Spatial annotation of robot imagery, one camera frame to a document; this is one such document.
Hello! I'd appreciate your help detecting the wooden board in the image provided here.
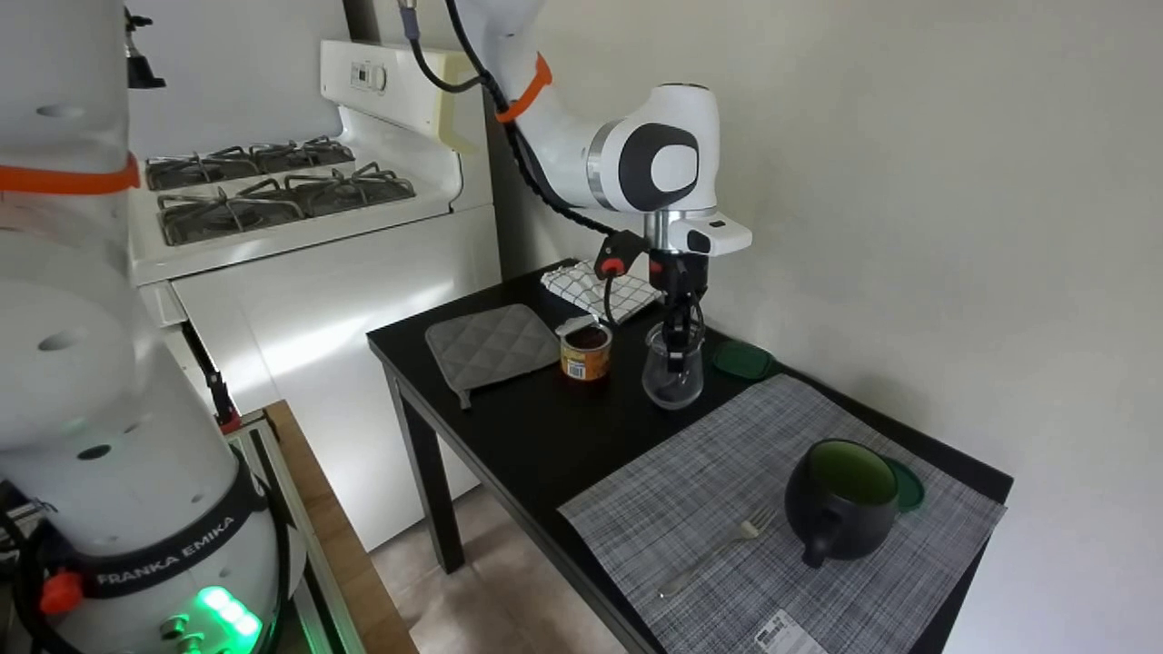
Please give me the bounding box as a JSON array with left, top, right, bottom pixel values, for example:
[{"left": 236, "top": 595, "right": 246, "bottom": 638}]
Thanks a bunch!
[{"left": 220, "top": 395, "right": 420, "bottom": 654}]

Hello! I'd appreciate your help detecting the silver fork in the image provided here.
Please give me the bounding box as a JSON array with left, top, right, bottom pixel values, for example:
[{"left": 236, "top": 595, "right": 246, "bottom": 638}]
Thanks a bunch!
[{"left": 650, "top": 512, "right": 785, "bottom": 603}]

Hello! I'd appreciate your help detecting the black clamp mount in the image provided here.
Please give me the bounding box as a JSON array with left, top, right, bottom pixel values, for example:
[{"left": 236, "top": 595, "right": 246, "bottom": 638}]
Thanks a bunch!
[{"left": 119, "top": 4, "right": 167, "bottom": 91}]

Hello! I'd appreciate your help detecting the grey woven placemat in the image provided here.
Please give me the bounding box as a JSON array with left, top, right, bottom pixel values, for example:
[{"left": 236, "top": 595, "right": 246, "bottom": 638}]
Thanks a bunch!
[{"left": 555, "top": 371, "right": 1010, "bottom": 654}]

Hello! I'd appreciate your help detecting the black stove grate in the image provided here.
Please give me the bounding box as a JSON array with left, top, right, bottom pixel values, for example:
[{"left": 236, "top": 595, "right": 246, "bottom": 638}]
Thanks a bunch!
[
  {"left": 157, "top": 161, "right": 418, "bottom": 246},
  {"left": 140, "top": 136, "right": 360, "bottom": 192}
]

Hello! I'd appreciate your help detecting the square green lid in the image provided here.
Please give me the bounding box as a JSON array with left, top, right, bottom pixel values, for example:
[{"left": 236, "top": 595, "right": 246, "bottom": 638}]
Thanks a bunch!
[{"left": 704, "top": 337, "right": 780, "bottom": 380}]

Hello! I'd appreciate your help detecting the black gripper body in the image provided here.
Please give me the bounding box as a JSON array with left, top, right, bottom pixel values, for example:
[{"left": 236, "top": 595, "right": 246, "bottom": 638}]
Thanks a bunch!
[{"left": 650, "top": 246, "right": 713, "bottom": 304}]

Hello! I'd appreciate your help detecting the black table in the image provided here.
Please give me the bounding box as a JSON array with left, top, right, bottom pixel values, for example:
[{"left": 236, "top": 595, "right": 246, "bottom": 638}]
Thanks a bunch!
[{"left": 362, "top": 257, "right": 1019, "bottom": 654}]

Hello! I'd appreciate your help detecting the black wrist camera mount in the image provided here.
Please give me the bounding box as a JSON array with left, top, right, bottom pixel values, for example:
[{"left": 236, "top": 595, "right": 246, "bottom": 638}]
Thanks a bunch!
[{"left": 594, "top": 224, "right": 684, "bottom": 282}]

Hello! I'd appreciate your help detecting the white gas stove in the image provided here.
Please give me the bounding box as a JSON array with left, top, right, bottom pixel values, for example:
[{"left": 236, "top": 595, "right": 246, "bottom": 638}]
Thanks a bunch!
[{"left": 119, "top": 34, "right": 504, "bottom": 556}]

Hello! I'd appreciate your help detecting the orange strap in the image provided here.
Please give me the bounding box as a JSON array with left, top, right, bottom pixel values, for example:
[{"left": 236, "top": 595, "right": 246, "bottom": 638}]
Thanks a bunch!
[
  {"left": 0, "top": 152, "right": 147, "bottom": 200},
  {"left": 489, "top": 50, "right": 560, "bottom": 131}
]

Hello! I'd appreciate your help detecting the black base cable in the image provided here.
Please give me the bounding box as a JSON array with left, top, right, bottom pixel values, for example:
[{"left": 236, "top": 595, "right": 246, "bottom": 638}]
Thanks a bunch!
[{"left": 178, "top": 319, "right": 297, "bottom": 585}]

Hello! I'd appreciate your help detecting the open orange food can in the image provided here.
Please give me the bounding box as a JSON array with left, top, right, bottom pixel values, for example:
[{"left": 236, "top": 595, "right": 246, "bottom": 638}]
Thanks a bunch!
[{"left": 555, "top": 316, "right": 617, "bottom": 385}]

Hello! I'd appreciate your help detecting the grey quilted pot holder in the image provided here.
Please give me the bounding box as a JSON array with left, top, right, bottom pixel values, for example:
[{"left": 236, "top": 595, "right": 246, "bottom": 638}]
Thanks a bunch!
[{"left": 420, "top": 303, "right": 563, "bottom": 410}]

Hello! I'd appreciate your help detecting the red round knob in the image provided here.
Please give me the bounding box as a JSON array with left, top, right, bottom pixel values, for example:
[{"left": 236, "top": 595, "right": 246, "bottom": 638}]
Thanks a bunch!
[{"left": 35, "top": 566, "right": 88, "bottom": 624}]

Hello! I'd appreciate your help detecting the round green lid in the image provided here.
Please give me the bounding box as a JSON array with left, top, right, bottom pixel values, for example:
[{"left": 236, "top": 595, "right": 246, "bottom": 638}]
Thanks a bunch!
[{"left": 885, "top": 456, "right": 930, "bottom": 517}]

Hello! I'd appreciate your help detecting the clear drinking glass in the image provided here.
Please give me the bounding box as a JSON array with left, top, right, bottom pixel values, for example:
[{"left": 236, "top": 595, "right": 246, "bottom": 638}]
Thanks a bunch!
[{"left": 638, "top": 316, "right": 710, "bottom": 413}]

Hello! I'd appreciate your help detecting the white checkered towel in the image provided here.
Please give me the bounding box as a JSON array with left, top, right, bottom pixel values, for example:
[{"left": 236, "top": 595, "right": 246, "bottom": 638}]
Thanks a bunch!
[{"left": 537, "top": 257, "right": 667, "bottom": 327}]

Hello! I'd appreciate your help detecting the black mug green inside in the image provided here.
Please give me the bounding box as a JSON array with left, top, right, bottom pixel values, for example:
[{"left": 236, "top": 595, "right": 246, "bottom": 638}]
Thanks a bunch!
[{"left": 780, "top": 437, "right": 904, "bottom": 572}]

